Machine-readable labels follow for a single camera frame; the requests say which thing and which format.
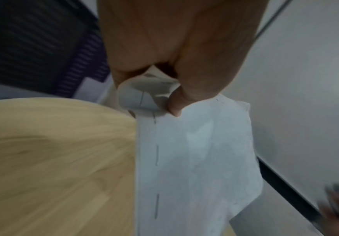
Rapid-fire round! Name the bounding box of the person's left hand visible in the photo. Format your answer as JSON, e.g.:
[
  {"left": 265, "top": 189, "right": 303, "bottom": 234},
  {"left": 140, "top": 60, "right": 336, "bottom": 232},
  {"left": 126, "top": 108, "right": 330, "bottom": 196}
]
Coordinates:
[{"left": 96, "top": 0, "right": 270, "bottom": 118}]

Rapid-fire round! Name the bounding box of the white fabric with dashed line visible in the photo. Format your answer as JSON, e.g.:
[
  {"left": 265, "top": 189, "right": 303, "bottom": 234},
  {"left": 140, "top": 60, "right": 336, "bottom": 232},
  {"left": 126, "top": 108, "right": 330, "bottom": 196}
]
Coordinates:
[{"left": 117, "top": 65, "right": 264, "bottom": 236}]

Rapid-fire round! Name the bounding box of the black edge strip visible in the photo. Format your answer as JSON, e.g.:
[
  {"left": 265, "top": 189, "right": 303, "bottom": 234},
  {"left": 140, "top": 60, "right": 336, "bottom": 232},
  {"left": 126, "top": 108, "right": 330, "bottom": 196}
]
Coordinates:
[{"left": 256, "top": 158, "right": 325, "bottom": 232}]

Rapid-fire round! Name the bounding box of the purple slatted plastic basket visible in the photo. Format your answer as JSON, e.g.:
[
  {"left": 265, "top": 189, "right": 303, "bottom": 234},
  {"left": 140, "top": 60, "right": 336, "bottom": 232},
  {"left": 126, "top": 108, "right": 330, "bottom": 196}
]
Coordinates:
[{"left": 0, "top": 0, "right": 112, "bottom": 98}]

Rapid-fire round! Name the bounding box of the thin dark cable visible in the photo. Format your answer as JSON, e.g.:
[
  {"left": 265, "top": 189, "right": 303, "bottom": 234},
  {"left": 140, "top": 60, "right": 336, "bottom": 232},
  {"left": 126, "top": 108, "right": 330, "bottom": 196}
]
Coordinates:
[{"left": 255, "top": 0, "right": 293, "bottom": 40}]

